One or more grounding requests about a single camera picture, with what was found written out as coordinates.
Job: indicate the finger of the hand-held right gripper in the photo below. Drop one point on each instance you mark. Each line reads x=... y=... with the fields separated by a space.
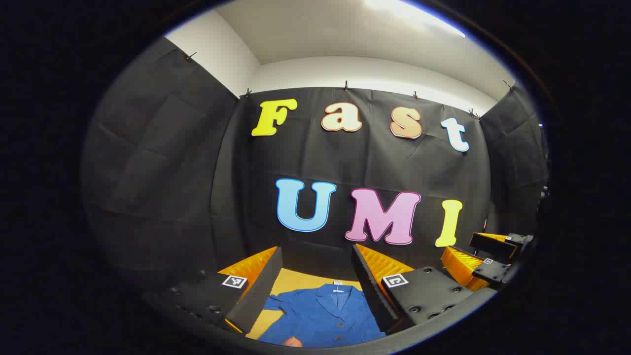
x=493 y=272
x=493 y=245

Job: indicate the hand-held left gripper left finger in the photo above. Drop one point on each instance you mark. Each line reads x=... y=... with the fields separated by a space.
x=261 y=291

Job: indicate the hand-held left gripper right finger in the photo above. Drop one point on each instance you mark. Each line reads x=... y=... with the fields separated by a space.
x=369 y=291

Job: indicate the black backdrop cloth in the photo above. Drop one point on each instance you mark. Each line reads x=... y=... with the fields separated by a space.
x=172 y=172

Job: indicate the row of small cloth clips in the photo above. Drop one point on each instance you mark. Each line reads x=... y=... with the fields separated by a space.
x=346 y=87

